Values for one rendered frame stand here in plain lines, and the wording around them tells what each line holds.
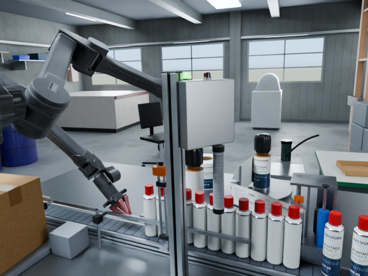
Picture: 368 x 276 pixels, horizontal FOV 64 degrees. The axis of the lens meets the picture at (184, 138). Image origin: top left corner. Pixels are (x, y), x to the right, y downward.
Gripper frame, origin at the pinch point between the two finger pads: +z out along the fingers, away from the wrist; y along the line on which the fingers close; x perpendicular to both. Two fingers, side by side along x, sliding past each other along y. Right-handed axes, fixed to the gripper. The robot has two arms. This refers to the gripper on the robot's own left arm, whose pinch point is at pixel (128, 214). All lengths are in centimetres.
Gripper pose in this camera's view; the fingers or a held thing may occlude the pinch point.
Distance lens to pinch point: 124.9
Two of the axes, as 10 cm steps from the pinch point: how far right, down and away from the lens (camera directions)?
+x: -6.3, 6.3, 4.5
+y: 4.1, -2.2, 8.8
